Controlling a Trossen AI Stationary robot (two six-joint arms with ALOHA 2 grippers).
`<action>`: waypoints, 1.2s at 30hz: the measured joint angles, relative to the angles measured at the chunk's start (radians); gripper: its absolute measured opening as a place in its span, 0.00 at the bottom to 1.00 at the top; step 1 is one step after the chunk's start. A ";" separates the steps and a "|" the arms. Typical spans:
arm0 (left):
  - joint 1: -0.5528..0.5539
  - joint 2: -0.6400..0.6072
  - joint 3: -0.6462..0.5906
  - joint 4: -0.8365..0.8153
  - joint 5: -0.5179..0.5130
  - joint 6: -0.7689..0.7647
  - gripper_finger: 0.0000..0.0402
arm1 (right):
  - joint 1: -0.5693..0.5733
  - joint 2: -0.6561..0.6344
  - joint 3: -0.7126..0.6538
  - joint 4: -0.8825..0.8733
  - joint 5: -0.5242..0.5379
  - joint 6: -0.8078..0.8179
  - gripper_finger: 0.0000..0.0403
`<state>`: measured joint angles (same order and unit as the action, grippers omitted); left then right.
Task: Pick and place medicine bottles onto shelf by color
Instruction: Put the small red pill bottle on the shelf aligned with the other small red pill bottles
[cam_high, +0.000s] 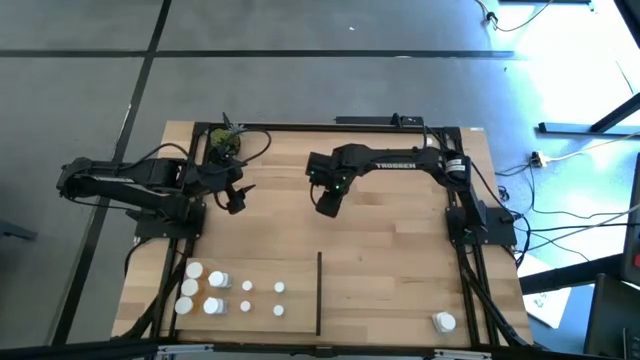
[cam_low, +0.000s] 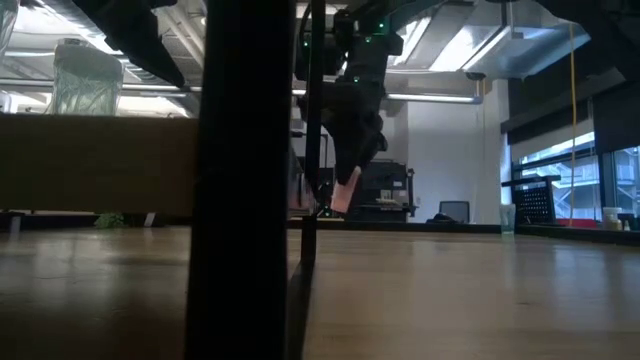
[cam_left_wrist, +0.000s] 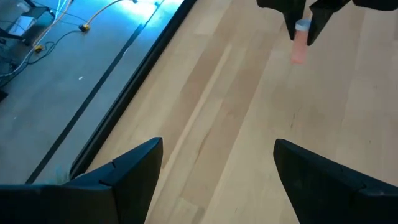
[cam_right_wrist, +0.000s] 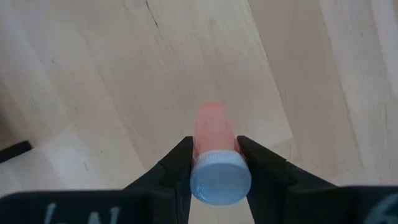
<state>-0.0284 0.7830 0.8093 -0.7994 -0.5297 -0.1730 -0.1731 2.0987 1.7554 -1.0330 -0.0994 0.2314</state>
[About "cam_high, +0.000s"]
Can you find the white power strip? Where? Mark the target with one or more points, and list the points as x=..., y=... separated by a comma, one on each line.
x=539, y=160

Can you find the black chair base leg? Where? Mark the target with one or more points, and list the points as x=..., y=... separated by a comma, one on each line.
x=15, y=230

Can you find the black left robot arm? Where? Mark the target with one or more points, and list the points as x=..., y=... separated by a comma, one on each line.
x=125, y=182

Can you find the small potted green plant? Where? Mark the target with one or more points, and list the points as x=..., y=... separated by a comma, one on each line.
x=225, y=140

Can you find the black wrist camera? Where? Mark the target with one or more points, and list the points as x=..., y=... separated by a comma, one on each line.
x=330, y=205
x=236, y=202

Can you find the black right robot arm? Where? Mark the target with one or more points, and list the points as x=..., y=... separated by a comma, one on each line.
x=425, y=160

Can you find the black floor bar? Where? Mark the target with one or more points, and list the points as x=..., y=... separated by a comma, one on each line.
x=570, y=275

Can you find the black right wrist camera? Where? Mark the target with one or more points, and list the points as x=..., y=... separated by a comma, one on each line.
x=330, y=205

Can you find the black rig crossbar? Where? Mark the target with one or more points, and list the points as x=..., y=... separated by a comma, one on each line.
x=75, y=350

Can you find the white aluminium bracket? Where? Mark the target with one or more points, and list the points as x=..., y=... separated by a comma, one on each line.
x=460, y=354
x=185, y=349

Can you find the grey upright panel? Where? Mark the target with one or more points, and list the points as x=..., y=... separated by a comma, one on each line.
x=632, y=225

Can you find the grey desk foot bar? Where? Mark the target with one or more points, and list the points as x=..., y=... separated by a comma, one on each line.
x=580, y=128

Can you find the black box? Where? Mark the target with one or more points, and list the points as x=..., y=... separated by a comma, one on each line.
x=612, y=320

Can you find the black shelf divider frame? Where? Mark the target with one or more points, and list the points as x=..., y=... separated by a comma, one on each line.
x=319, y=295

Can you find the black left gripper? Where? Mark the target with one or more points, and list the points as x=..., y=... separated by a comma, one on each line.
x=220, y=179

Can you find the black aluminium table frame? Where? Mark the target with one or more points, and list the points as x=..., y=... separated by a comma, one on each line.
x=280, y=126

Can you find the black slanted desk leg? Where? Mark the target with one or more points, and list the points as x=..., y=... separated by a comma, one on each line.
x=617, y=112

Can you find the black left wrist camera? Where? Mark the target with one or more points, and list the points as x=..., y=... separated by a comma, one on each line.
x=236, y=202

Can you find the white paper sheet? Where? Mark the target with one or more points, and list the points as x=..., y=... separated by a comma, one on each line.
x=542, y=300

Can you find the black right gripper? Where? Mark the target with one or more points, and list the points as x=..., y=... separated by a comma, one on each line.
x=332, y=181

